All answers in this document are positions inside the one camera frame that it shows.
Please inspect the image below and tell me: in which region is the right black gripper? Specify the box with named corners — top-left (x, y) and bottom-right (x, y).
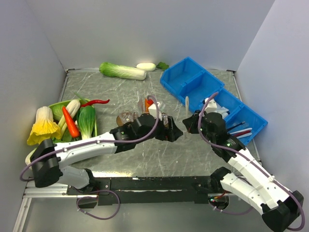
top-left (183, 110), bottom-right (215, 144)

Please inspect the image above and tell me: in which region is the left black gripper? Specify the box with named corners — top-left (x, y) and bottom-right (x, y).
top-left (136, 115), bottom-right (183, 144)

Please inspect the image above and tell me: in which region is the clear plastic cup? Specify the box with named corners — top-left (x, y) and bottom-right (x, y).
top-left (118, 105), bottom-right (134, 123)
top-left (159, 112), bottom-right (169, 125)

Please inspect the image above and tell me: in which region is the orange toothpaste tube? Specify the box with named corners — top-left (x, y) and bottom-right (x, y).
top-left (144, 99), bottom-right (153, 112)

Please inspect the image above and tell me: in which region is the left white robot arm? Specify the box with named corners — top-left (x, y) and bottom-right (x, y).
top-left (30, 114), bottom-right (183, 194)

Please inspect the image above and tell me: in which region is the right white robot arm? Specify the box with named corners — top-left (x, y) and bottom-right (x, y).
top-left (183, 111), bottom-right (304, 232)

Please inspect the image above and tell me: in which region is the large white toothpaste tube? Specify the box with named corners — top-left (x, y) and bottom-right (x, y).
top-left (215, 105), bottom-right (230, 119)

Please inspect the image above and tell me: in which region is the red toothbrush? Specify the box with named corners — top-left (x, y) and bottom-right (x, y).
top-left (232, 130), bottom-right (252, 139)

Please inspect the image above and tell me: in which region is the white toothbrush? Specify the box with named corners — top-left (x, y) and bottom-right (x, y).
top-left (230, 128), bottom-right (252, 134)

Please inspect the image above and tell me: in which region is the brown oval wooden tray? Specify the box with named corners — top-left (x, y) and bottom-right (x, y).
top-left (116, 115), bottom-right (125, 127)

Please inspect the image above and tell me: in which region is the blue compartment bin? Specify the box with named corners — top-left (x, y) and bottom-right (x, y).
top-left (160, 57), bottom-right (267, 145)

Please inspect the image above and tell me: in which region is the white radish with leaves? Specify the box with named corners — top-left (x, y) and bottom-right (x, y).
top-left (136, 62), bottom-right (169, 72)

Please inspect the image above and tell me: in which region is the red chili pepper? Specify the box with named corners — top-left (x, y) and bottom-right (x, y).
top-left (81, 99), bottom-right (110, 107)

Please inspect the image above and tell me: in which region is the bok choy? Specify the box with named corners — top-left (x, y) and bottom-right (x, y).
top-left (77, 106), bottom-right (96, 140)

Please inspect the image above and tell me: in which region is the green napa cabbage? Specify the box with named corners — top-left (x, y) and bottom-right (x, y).
top-left (99, 62), bottom-right (147, 80)

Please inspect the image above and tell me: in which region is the orange carrot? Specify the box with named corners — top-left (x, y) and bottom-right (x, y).
top-left (62, 106), bottom-right (80, 138)

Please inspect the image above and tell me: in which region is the white corn cob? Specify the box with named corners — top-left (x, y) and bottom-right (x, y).
top-left (58, 99), bottom-right (81, 134)

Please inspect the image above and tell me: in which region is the green plastic basket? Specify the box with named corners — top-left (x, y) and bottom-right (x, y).
top-left (47, 98), bottom-right (98, 143)

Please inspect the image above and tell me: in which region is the yellow white cabbage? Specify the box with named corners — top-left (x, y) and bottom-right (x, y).
top-left (27, 106), bottom-right (61, 145)

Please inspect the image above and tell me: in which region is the pale green cabbage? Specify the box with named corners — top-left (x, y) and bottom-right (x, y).
top-left (25, 149), bottom-right (36, 165)

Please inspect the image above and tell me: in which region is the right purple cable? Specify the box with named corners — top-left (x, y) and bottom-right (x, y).
top-left (197, 91), bottom-right (305, 232)

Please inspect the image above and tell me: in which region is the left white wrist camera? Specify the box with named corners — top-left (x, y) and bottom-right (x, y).
top-left (148, 102), bottom-right (166, 120)

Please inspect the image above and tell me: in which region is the black base frame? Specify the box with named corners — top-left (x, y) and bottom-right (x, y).
top-left (67, 176), bottom-right (224, 206)

